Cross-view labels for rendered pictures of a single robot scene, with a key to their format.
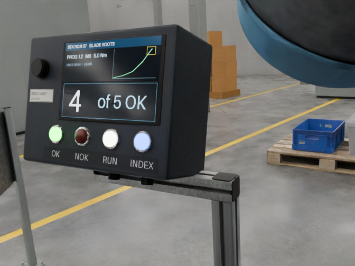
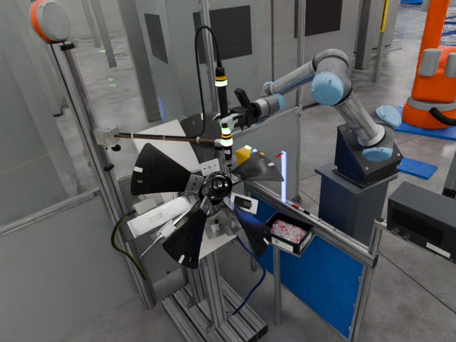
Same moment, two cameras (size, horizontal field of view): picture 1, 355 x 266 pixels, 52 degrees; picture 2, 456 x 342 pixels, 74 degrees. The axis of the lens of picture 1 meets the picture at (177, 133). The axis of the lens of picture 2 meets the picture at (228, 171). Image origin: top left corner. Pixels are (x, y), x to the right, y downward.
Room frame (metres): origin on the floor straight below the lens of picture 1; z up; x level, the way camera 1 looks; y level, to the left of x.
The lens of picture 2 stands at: (1.57, -0.19, 1.94)
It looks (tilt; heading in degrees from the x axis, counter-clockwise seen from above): 31 degrees down; 206
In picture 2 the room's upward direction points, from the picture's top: 6 degrees counter-clockwise
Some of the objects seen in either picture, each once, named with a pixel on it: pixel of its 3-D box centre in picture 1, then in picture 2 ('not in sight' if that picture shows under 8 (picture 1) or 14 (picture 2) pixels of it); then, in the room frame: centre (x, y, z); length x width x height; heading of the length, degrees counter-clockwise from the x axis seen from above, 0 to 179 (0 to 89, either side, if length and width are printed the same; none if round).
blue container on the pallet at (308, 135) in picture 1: (319, 134); not in sight; (3.69, -1.49, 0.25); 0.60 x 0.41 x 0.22; 145
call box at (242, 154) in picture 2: not in sight; (250, 159); (0.04, -0.77, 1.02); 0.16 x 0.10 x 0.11; 60
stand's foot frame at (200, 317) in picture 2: not in sight; (212, 315); (0.52, -0.94, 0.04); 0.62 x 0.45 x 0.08; 60
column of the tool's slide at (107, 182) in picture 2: not in sight; (117, 207); (0.57, -1.42, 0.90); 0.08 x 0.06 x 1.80; 5
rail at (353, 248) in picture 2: not in sight; (298, 214); (0.24, -0.43, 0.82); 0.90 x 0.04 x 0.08; 60
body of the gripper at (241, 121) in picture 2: not in sight; (245, 115); (0.41, -0.65, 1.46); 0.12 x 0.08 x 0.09; 150
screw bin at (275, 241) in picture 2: not in sight; (286, 232); (0.42, -0.46, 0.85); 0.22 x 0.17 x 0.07; 74
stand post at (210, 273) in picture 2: not in sight; (212, 284); (0.57, -0.86, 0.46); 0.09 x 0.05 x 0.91; 150
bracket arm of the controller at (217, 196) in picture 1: (160, 178); (404, 235); (0.51, 0.03, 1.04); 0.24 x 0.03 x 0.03; 60
